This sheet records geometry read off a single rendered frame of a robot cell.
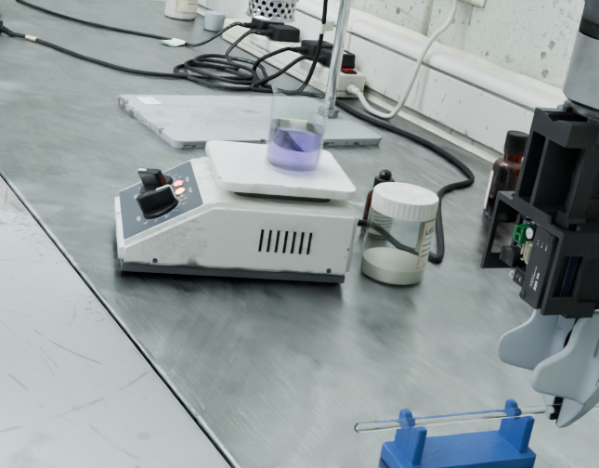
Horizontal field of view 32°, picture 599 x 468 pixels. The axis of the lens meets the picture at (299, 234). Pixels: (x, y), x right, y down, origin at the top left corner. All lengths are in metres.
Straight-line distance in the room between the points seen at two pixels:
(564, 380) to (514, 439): 0.06
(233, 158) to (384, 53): 0.70
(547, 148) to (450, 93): 0.84
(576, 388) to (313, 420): 0.17
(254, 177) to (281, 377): 0.20
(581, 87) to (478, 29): 0.87
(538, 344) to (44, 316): 0.36
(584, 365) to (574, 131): 0.16
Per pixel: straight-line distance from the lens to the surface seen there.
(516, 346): 0.71
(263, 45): 1.79
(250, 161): 0.93
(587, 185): 0.63
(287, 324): 0.84
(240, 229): 0.88
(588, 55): 0.62
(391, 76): 1.58
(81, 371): 0.74
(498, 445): 0.71
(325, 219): 0.89
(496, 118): 1.39
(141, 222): 0.90
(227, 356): 0.78
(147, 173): 0.95
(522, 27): 1.43
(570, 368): 0.68
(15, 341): 0.78
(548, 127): 0.63
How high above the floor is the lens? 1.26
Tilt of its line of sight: 21 degrees down
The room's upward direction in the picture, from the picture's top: 9 degrees clockwise
